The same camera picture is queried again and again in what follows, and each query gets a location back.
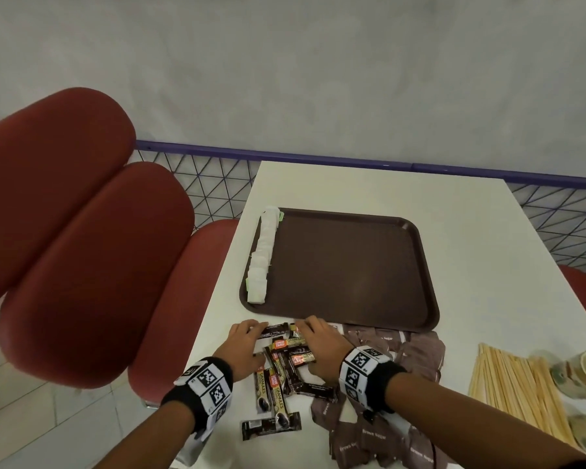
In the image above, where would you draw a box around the purple wire fence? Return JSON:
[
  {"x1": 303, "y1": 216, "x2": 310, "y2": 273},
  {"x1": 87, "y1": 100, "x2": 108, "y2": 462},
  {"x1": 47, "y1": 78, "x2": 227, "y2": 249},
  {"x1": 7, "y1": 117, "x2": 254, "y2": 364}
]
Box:
[{"x1": 134, "y1": 139, "x2": 586, "y2": 284}]

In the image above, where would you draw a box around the person's left hand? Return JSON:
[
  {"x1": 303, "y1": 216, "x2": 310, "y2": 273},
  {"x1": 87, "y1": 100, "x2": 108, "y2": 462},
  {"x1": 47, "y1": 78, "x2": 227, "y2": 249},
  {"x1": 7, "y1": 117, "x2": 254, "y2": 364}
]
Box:
[{"x1": 214, "y1": 319, "x2": 270, "y2": 384}]

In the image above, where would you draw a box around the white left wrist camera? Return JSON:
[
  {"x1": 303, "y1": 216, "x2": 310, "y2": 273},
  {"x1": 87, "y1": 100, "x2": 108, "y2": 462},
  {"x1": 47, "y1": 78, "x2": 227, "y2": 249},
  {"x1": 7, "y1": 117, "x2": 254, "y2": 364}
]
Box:
[{"x1": 168, "y1": 424, "x2": 206, "y2": 468}]

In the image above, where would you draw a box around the person's right forearm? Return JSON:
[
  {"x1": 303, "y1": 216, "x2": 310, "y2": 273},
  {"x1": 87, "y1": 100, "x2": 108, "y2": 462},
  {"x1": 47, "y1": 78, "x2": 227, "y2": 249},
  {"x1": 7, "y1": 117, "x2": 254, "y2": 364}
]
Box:
[{"x1": 384, "y1": 373, "x2": 586, "y2": 469}]

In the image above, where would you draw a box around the person's left forearm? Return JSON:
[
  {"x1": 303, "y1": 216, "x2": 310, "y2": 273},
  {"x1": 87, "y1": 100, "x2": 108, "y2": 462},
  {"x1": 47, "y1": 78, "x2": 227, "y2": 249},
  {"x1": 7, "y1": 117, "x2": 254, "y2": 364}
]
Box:
[{"x1": 92, "y1": 400, "x2": 196, "y2": 469}]

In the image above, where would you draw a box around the pile of brown sugar packets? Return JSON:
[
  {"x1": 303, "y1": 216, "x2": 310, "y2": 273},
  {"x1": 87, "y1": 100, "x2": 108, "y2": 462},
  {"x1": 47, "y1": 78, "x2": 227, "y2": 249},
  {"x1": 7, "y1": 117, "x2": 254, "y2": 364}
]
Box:
[{"x1": 310, "y1": 322, "x2": 448, "y2": 469}]

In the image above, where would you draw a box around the brown plastic tray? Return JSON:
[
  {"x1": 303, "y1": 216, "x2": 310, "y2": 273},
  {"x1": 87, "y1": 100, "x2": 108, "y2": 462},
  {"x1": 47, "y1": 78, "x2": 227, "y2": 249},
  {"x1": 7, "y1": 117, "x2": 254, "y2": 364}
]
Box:
[{"x1": 239, "y1": 207, "x2": 440, "y2": 334}]

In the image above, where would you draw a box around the right marker wristband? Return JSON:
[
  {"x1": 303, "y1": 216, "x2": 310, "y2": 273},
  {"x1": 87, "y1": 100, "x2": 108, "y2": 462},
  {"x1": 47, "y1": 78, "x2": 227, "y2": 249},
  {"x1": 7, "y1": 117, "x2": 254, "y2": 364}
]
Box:
[{"x1": 338, "y1": 345, "x2": 407, "y2": 416}]

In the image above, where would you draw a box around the row of white tea bags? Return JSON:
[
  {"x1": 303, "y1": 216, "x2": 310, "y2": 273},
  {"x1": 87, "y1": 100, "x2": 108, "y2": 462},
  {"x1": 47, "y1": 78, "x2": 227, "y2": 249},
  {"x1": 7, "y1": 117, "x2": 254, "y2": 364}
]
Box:
[{"x1": 245, "y1": 205, "x2": 285, "y2": 306}]

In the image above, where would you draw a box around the person's right hand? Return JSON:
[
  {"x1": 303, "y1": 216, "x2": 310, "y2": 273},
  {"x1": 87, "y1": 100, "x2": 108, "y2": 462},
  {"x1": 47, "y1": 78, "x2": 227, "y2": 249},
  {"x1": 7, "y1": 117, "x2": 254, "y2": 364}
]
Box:
[{"x1": 292, "y1": 315, "x2": 355, "y2": 384}]

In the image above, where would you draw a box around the pile of coffee stick sachets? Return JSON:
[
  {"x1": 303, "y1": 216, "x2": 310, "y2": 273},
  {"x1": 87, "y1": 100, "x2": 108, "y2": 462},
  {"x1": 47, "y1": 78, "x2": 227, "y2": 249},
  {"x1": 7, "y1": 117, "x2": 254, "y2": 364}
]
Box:
[{"x1": 240, "y1": 320, "x2": 341, "y2": 442}]

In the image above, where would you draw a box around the bundle of wooden stirrers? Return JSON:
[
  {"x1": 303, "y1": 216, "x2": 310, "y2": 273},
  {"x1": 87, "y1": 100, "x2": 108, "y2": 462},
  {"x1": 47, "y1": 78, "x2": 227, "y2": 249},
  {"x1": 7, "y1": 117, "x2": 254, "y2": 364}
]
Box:
[{"x1": 467, "y1": 342, "x2": 579, "y2": 450}]

